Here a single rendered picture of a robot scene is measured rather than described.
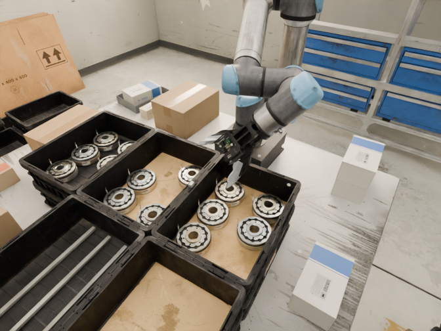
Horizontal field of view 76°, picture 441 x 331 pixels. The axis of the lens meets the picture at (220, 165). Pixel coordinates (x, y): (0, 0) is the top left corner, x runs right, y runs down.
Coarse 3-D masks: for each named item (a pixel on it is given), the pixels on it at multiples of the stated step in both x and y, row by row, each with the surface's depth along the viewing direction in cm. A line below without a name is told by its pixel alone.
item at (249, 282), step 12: (264, 168) 95; (288, 180) 91; (180, 204) 84; (288, 204) 83; (168, 216) 80; (156, 228) 77; (276, 228) 77; (168, 240) 74; (192, 252) 71; (264, 252) 71; (204, 264) 69; (216, 264) 69; (228, 276) 66; (252, 276) 66
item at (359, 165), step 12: (360, 144) 113; (372, 144) 113; (384, 144) 113; (348, 156) 107; (360, 156) 107; (372, 156) 107; (348, 168) 106; (360, 168) 103; (372, 168) 102; (348, 180) 109; (360, 180) 106; (372, 180) 103
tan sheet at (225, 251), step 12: (252, 192) 100; (240, 204) 96; (252, 204) 96; (240, 216) 92; (252, 216) 92; (228, 228) 89; (216, 240) 85; (228, 240) 85; (216, 252) 82; (228, 252) 82; (240, 252) 82; (252, 252) 82; (228, 264) 80; (240, 264) 80; (252, 264) 80; (240, 276) 77
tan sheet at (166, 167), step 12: (168, 156) 115; (144, 168) 110; (156, 168) 110; (168, 168) 110; (168, 180) 105; (156, 192) 100; (168, 192) 100; (144, 204) 96; (168, 204) 96; (132, 216) 92
